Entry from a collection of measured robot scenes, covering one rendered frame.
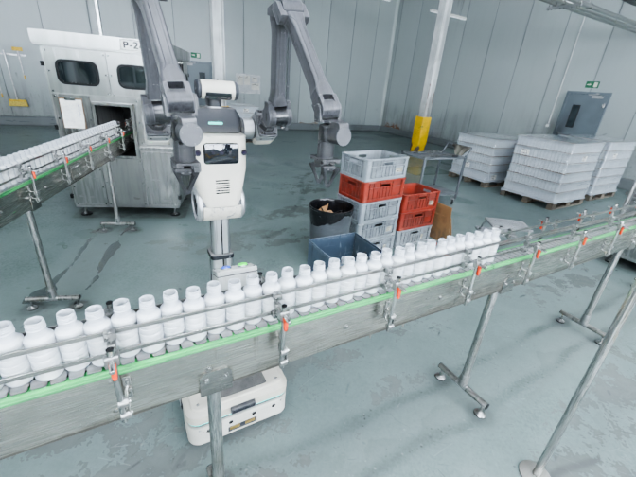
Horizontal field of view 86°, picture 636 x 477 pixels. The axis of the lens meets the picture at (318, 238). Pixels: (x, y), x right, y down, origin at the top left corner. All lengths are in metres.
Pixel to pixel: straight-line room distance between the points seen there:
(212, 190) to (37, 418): 0.92
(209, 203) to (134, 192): 3.32
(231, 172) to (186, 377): 0.83
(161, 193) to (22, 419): 3.83
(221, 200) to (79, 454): 1.43
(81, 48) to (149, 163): 1.27
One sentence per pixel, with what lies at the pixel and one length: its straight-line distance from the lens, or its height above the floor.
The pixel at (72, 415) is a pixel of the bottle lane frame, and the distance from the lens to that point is 1.17.
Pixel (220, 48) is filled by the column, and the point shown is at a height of 2.26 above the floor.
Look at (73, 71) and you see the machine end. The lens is 4.76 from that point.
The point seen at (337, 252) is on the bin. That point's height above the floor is 0.84.
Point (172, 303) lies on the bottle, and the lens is 1.03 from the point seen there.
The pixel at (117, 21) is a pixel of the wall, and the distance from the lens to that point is 12.93.
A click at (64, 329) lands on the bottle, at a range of 1.05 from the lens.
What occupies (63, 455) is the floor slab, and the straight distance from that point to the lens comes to 2.29.
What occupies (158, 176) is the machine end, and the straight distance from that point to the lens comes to 4.70.
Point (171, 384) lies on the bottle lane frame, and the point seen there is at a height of 0.89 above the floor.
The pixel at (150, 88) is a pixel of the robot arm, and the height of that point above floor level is 1.66.
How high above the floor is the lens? 1.72
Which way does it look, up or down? 24 degrees down
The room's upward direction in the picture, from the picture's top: 5 degrees clockwise
